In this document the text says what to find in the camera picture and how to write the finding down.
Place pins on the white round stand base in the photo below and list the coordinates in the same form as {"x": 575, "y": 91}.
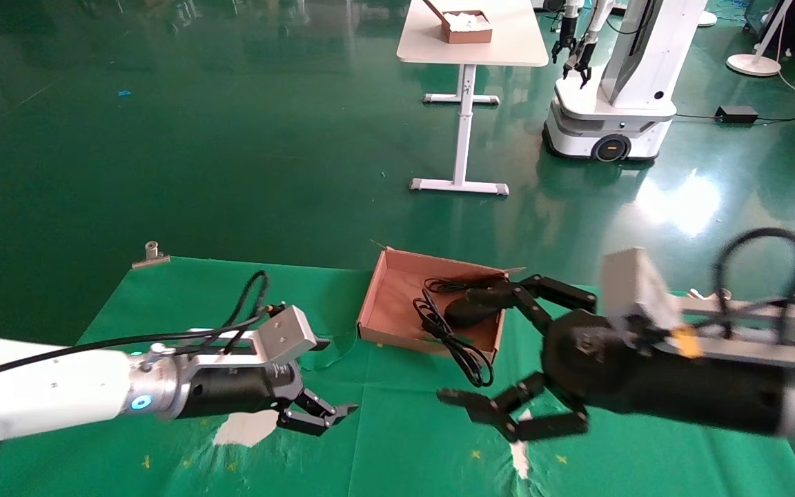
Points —
{"x": 708, "y": 19}

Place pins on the small brown cardboard box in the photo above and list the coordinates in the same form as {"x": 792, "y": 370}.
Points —
{"x": 466, "y": 36}

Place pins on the green tablecloth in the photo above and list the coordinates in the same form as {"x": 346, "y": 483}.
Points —
{"x": 397, "y": 455}

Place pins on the white wheeled background robot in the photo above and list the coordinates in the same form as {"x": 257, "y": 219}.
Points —
{"x": 618, "y": 103}

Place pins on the silver binder clip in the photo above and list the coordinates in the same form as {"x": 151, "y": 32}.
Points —
{"x": 151, "y": 257}
{"x": 718, "y": 295}

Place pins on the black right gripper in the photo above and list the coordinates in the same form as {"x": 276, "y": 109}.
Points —
{"x": 611, "y": 373}

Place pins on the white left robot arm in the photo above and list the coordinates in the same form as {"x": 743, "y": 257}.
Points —
{"x": 38, "y": 393}

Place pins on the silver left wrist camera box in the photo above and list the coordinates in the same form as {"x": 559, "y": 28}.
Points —
{"x": 287, "y": 335}

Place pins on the black power adapter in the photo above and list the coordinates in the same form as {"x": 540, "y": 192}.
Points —
{"x": 737, "y": 114}

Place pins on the open brown cardboard box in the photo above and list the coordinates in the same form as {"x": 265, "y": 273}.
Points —
{"x": 394, "y": 304}

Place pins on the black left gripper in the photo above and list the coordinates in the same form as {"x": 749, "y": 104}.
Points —
{"x": 232, "y": 390}

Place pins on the background robot black gripper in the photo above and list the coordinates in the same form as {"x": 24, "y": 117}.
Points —
{"x": 580, "y": 62}
{"x": 566, "y": 45}

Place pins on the white pedestal table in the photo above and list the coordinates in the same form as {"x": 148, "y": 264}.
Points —
{"x": 508, "y": 48}

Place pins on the white floor lamp stand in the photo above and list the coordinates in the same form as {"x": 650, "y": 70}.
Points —
{"x": 753, "y": 65}

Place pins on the white packing material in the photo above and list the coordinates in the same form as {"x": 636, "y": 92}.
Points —
{"x": 470, "y": 21}

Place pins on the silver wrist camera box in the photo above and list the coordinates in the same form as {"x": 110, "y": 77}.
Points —
{"x": 287, "y": 335}
{"x": 635, "y": 290}

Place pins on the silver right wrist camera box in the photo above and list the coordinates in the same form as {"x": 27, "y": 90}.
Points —
{"x": 635, "y": 290}

